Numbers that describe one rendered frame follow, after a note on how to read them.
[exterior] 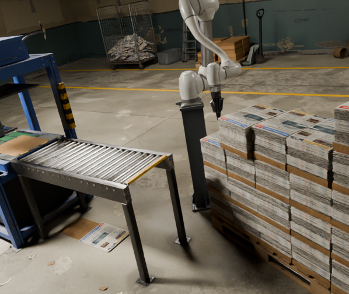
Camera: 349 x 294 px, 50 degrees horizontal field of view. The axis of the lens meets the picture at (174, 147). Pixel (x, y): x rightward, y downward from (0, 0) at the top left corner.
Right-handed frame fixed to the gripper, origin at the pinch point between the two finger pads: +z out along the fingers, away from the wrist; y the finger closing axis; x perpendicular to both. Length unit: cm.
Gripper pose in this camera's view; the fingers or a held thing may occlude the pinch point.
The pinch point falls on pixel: (218, 116)
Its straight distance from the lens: 295.5
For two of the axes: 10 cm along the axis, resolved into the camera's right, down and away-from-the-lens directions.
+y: 8.2, -3.4, 4.5
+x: -5.4, -2.5, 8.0
